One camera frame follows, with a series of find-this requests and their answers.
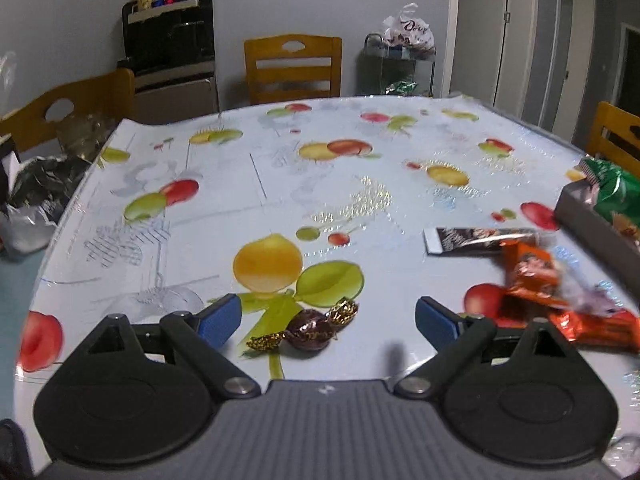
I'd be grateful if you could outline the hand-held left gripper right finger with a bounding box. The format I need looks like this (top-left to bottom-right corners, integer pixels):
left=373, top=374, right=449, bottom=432
left=394, top=296, right=591, bottom=398

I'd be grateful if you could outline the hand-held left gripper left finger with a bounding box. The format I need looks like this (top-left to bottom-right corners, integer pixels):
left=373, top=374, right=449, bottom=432
left=62, top=294, right=262, bottom=401

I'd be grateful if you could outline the brown gold candy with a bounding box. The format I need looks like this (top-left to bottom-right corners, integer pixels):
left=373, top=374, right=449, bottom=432
left=246, top=297, right=360, bottom=358

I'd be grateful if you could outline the black snack stick packet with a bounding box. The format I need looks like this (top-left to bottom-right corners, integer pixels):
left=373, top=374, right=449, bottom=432
left=422, top=226, right=543, bottom=257

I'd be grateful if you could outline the orange snack packet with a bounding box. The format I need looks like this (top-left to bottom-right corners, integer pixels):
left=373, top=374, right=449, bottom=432
left=501, top=241, right=571, bottom=310

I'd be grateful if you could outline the clear purple snack packet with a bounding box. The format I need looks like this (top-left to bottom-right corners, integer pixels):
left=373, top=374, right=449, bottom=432
left=565, top=270, right=627, bottom=317

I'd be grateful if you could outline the shiny orange foil packet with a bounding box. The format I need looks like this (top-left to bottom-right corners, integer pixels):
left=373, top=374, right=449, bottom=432
left=547, top=307, right=640, bottom=353

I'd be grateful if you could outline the grey cardboard box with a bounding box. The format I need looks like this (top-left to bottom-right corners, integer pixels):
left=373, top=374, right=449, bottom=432
left=554, top=180, right=640, bottom=267

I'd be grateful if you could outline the clear brown nut packet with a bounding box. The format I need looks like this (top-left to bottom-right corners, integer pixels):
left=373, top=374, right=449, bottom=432
left=612, top=210, right=640, bottom=247

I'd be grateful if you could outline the green snack bag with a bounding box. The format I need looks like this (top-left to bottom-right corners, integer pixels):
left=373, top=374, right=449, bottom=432
left=580, top=156, right=640, bottom=226

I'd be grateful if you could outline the fruit print tablecloth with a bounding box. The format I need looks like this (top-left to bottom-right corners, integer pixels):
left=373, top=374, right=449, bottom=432
left=15, top=95, right=640, bottom=478

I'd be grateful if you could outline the black plastic bag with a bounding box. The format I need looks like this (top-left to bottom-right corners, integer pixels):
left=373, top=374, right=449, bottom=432
left=7, top=155, right=93, bottom=226

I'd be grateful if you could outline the clear plastic container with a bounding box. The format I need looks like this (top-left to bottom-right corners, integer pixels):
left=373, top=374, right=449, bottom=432
left=55, top=115, right=117, bottom=161

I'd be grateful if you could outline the wooden chair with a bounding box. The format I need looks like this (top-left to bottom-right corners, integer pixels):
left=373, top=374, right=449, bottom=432
left=585, top=101, right=640, bottom=178
left=0, top=67, right=136, bottom=153
left=244, top=34, right=343, bottom=106

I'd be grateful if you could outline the metal rack cart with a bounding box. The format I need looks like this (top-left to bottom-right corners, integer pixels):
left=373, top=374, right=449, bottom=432
left=357, top=33, right=437, bottom=98

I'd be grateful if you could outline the black water dispenser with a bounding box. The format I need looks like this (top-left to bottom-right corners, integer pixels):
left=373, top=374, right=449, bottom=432
left=117, top=0, right=221, bottom=126

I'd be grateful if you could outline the dark door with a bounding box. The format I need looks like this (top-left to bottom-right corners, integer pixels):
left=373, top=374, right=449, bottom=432
left=620, top=22, right=640, bottom=107

